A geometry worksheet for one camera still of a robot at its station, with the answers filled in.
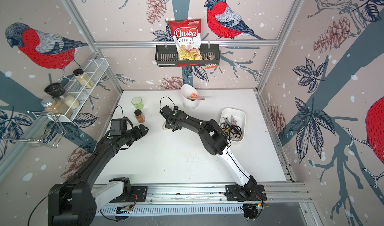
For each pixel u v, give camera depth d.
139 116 0.96
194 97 1.06
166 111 0.80
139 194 0.73
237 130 0.92
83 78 0.74
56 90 0.61
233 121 1.00
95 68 0.91
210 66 0.90
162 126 1.00
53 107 0.60
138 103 1.05
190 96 1.08
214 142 0.59
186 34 0.81
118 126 0.66
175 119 0.71
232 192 0.73
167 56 0.95
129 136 0.71
